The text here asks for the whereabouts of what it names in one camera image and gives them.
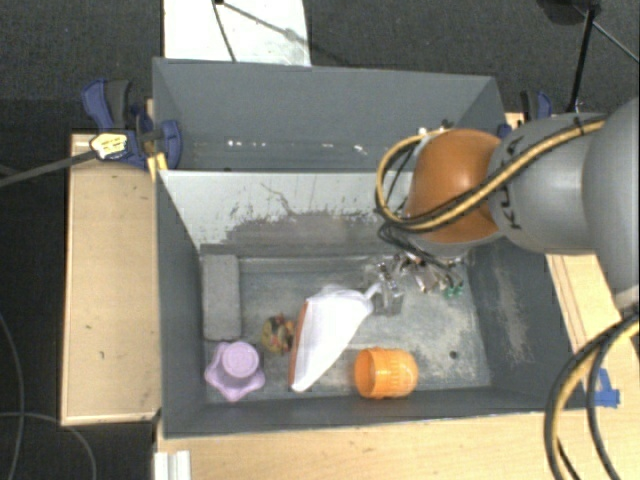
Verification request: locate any grey metal bin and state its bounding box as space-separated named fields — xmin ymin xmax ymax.
xmin=149 ymin=56 xmax=587 ymax=439

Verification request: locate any purple star-shaped cup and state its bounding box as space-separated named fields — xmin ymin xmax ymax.
xmin=203 ymin=340 xmax=267 ymax=403

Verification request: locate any pale wood flat board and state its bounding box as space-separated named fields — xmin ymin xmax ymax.
xmin=59 ymin=132 xmax=164 ymax=427

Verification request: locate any multicoloured toy animal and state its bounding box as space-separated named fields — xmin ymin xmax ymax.
xmin=260 ymin=313 xmax=298 ymax=356

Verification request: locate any white cloth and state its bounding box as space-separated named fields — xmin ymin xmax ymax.
xmin=289 ymin=282 xmax=382 ymax=394

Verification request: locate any grey rectangular block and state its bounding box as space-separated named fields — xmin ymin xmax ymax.
xmin=201 ymin=253 xmax=244 ymax=342

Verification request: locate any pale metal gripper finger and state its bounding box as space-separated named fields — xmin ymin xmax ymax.
xmin=373 ymin=287 xmax=405 ymax=317
xmin=371 ymin=261 xmax=398 ymax=292

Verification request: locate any orange plastic cup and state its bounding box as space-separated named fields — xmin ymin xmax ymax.
xmin=353 ymin=346 xmax=420 ymax=401

